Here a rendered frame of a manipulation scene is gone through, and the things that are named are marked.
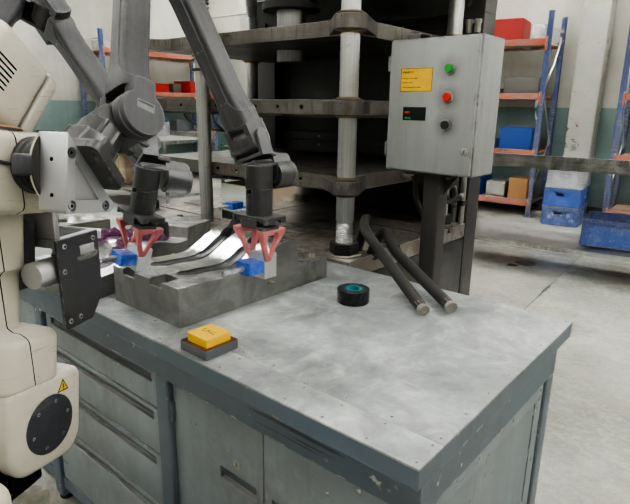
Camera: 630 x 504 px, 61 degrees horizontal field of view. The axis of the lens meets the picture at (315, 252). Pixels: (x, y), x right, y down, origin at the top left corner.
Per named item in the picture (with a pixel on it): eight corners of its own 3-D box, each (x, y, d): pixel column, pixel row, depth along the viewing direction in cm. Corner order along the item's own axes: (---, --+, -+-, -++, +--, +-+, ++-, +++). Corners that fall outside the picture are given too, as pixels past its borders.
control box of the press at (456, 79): (437, 492, 184) (478, 31, 146) (364, 454, 203) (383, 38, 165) (466, 461, 200) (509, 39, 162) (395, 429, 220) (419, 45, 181)
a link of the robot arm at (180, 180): (129, 151, 126) (141, 132, 120) (176, 158, 133) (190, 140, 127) (133, 197, 123) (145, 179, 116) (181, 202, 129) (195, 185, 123)
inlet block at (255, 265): (230, 289, 108) (230, 263, 107) (214, 283, 112) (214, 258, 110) (276, 276, 118) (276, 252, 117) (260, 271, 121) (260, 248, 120)
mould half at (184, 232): (95, 300, 131) (91, 257, 129) (20, 286, 141) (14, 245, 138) (211, 252, 176) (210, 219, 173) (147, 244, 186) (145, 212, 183)
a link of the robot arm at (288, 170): (225, 140, 113) (255, 127, 108) (260, 139, 122) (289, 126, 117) (241, 195, 114) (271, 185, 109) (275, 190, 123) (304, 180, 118)
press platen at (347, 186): (355, 236, 171) (357, 181, 166) (131, 191, 252) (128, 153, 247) (469, 204, 232) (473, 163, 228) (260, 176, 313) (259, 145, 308)
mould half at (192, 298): (179, 328, 116) (176, 268, 113) (115, 300, 132) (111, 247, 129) (326, 276, 153) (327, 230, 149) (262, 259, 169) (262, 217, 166)
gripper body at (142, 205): (140, 213, 129) (145, 183, 127) (165, 226, 123) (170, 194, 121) (115, 213, 124) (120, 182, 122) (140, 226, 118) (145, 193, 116)
